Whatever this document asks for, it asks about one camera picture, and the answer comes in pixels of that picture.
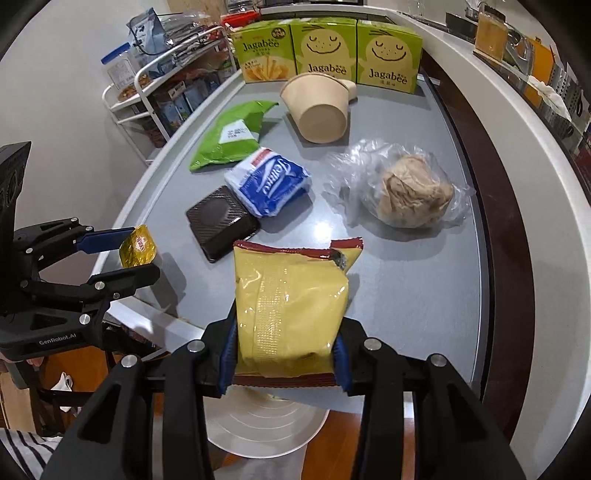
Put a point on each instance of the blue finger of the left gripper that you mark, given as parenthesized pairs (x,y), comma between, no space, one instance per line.
(92,239)

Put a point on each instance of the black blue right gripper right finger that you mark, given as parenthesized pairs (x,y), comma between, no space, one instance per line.
(417,407)

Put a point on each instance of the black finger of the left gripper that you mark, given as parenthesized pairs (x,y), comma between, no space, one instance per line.
(111,283)

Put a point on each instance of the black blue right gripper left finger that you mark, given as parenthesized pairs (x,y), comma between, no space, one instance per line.
(112,437)

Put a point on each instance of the small gold wrapper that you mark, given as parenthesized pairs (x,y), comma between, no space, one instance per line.
(138,248)

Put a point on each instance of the yellow red chip bag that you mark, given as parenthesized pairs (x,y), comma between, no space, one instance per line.
(289,305)

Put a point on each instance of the white round trash bin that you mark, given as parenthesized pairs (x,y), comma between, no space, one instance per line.
(253,424)

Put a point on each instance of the dark brown plastic tray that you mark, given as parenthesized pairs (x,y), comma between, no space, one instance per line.
(218,221)

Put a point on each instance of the blue white tissue pack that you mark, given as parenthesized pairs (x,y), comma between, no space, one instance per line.
(266,181)

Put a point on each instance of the green snack bag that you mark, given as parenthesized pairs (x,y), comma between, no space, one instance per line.
(234,135)

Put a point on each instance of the clear bag with brown paper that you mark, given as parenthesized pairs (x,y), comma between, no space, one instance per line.
(404,188)

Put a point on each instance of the left Jagabee box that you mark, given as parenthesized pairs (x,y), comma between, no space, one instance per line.
(265,51)

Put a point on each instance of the jagabee box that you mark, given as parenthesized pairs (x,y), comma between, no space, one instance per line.
(265,51)
(325,45)
(388,56)

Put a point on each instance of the middle Jagabee box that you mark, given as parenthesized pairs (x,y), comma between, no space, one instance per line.
(325,45)

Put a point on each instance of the right Jagabee box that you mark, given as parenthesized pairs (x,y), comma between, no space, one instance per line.
(388,56)

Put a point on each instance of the orange package on counter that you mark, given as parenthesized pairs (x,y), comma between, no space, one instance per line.
(492,33)

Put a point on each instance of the white wire rack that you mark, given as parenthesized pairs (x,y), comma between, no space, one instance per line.
(181,55)

